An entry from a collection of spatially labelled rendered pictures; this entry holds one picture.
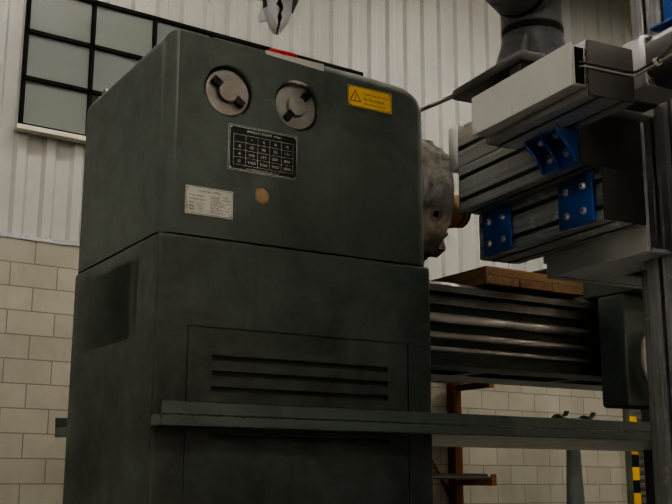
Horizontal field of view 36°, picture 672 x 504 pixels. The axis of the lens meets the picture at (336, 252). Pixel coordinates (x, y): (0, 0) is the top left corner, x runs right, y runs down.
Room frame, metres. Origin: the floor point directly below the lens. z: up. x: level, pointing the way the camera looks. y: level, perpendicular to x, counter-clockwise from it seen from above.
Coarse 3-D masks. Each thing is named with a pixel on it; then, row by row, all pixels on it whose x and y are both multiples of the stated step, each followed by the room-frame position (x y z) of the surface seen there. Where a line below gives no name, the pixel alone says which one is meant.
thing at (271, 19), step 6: (270, 0) 1.94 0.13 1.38; (276, 0) 1.95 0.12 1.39; (270, 6) 1.94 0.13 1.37; (264, 12) 1.95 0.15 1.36; (270, 12) 1.94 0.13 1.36; (276, 12) 1.95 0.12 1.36; (258, 18) 1.99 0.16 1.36; (264, 18) 1.97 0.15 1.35; (270, 18) 1.95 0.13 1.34; (276, 18) 1.95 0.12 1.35; (270, 24) 1.95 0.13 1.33; (276, 24) 1.95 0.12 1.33; (276, 30) 1.96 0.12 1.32
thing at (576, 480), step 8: (552, 416) 10.89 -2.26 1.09; (560, 416) 10.80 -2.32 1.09; (584, 416) 11.05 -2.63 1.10; (592, 416) 11.00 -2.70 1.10; (568, 456) 10.93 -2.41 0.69; (576, 456) 10.90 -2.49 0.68; (568, 464) 10.93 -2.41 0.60; (576, 464) 10.89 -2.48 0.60; (568, 472) 10.93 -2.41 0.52; (576, 472) 10.89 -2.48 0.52; (568, 480) 10.93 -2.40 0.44; (576, 480) 10.88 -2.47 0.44; (568, 488) 10.93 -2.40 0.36; (576, 488) 10.88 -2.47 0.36; (568, 496) 10.93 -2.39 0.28; (576, 496) 10.88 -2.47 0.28
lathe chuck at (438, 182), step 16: (432, 160) 2.26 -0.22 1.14; (448, 160) 2.29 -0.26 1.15; (432, 176) 2.24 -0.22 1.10; (448, 176) 2.27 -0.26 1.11; (432, 192) 2.24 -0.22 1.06; (448, 192) 2.26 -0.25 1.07; (432, 208) 2.25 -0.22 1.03; (448, 208) 2.27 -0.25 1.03; (432, 224) 2.27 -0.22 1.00; (448, 224) 2.29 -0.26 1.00; (432, 240) 2.30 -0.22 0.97
